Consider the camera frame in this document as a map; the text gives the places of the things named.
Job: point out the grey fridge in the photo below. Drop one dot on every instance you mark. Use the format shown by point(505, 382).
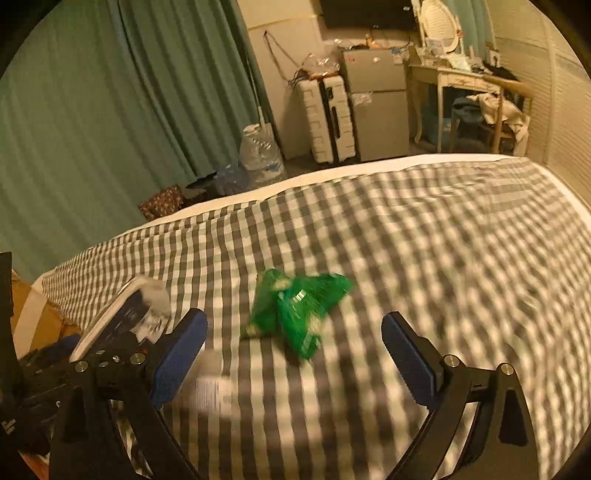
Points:
point(378, 115)

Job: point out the clear water bottle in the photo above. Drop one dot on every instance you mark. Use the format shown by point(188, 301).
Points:
point(261, 157)

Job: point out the clear plastic bag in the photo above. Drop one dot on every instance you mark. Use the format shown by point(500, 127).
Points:
point(228, 180)

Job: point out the white suitcase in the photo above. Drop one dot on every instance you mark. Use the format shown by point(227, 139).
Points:
point(328, 120)

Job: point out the white louvered wardrobe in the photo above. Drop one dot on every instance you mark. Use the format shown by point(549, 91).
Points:
point(554, 101)

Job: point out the black television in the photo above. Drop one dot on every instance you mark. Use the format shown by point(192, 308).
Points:
point(367, 14)

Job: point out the white dressing table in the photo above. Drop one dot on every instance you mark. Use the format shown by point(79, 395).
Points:
point(452, 76)

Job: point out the green curtain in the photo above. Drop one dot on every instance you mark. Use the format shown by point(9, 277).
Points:
point(473, 23)
point(115, 115)

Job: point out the checked bed sheet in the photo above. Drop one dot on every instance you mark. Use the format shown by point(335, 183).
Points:
point(415, 240)

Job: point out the white oval mirror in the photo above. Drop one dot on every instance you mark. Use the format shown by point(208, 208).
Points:
point(438, 23)

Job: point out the navy and white packet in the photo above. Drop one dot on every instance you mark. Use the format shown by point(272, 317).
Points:
point(134, 300)

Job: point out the cream clothes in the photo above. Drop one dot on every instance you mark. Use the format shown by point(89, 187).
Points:
point(508, 110)

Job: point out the brown patterned bag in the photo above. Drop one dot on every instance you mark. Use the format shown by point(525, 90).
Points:
point(159, 201)

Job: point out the wooden chair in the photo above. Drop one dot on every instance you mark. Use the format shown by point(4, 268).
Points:
point(501, 92)

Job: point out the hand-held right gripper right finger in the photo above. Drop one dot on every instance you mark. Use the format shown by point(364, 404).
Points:
point(408, 357)

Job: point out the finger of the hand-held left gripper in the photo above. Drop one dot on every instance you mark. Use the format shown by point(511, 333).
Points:
point(111, 345)

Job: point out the green snack packet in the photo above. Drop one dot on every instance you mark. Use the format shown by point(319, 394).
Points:
point(295, 309)

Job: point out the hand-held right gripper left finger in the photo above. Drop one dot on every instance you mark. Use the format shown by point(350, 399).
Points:
point(180, 355)

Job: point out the white object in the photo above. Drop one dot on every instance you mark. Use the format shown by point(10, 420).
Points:
point(210, 392)

